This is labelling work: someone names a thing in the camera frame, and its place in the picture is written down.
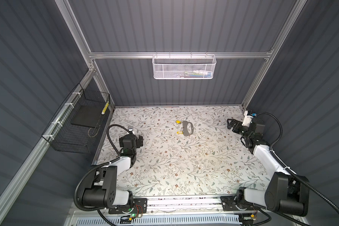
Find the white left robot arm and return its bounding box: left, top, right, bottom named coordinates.
left=74, top=134, right=143, bottom=211

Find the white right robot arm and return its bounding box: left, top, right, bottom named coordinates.
left=227, top=116, right=309, bottom=217

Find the yellow marker pen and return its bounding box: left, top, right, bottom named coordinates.
left=101, top=102, right=109, bottom=115

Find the black foam pad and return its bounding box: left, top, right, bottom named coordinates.
left=71, top=105, right=102, bottom=128

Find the white vent grille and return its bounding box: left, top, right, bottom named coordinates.
left=74, top=214, right=242, bottom=226

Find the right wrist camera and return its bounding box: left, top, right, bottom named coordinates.
left=242, top=110, right=257, bottom=127

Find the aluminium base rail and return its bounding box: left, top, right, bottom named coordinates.
left=70, top=194, right=300, bottom=215

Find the black wire basket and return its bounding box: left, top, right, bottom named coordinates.
left=42, top=85, right=111, bottom=154

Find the white wire mesh basket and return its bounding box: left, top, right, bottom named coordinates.
left=152, top=54, right=217, bottom=80

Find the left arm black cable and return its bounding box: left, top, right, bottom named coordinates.
left=73, top=124, right=133, bottom=226

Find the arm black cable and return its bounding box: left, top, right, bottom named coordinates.
left=252, top=112, right=339, bottom=226
left=73, top=124, right=133, bottom=226

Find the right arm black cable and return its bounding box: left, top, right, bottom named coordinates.
left=252, top=112, right=339, bottom=226

